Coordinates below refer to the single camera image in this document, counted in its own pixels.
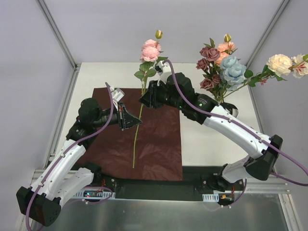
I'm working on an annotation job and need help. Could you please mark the red paper flower wrapping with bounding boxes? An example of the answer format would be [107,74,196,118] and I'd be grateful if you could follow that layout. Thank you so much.
[78,88,182,181]

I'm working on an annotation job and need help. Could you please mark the pink artificial flower stem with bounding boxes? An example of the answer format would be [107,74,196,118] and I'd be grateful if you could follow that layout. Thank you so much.
[131,29,169,168]

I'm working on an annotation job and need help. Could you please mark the mauve artificial flower stem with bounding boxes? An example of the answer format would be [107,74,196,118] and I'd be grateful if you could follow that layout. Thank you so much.
[196,38,221,101]

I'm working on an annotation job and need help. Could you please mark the dark green printed ribbon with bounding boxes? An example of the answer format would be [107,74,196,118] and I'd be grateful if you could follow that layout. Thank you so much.
[220,102,239,117]

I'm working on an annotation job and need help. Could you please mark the light blue artificial flower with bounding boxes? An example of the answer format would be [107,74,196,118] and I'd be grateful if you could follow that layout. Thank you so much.
[217,55,246,102]

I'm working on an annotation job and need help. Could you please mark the peach artificial flower stem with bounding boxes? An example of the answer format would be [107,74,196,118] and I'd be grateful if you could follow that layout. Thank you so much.
[214,34,237,64]

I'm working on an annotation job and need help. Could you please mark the cream bud flower stem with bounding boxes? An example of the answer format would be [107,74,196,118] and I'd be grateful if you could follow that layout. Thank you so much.
[224,54,308,98]

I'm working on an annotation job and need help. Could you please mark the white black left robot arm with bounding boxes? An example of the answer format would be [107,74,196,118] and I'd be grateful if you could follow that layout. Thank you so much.
[16,98,142,227]

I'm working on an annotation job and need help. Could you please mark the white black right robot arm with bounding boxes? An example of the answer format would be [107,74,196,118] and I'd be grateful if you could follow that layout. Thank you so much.
[139,73,282,192]

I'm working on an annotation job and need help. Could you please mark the clear glass vase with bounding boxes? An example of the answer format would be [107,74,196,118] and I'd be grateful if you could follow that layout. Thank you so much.
[217,99,224,105]

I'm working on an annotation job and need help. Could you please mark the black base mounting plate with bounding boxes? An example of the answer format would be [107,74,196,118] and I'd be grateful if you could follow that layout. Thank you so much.
[73,166,245,200]

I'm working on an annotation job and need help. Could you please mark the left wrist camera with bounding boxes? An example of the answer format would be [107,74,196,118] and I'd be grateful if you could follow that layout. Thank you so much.
[110,87,125,110]

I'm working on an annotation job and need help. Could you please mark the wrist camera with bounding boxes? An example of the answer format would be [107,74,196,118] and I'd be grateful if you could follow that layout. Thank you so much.
[110,87,125,110]
[155,60,172,85]

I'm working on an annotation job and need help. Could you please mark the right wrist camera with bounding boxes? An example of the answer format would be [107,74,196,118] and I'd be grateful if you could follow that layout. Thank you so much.
[155,60,172,85]

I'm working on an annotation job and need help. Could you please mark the left white cable duct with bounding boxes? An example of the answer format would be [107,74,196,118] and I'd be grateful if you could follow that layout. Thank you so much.
[72,189,116,200]

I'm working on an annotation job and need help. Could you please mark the white cable duct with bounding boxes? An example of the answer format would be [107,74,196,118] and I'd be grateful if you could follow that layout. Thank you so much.
[72,189,116,200]
[202,192,219,203]

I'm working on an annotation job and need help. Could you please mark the right white cable duct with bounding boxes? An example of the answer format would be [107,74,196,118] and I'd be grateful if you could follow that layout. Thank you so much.
[202,192,219,203]

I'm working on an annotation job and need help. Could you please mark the left aluminium frame post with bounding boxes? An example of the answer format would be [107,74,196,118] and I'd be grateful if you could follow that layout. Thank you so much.
[36,0,79,71]

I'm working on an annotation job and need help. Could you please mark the aluminium front rail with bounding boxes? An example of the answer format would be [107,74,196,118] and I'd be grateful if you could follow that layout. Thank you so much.
[30,169,292,194]

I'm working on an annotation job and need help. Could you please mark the aluminium corner frame post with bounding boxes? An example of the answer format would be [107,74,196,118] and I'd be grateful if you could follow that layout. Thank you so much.
[242,0,292,73]

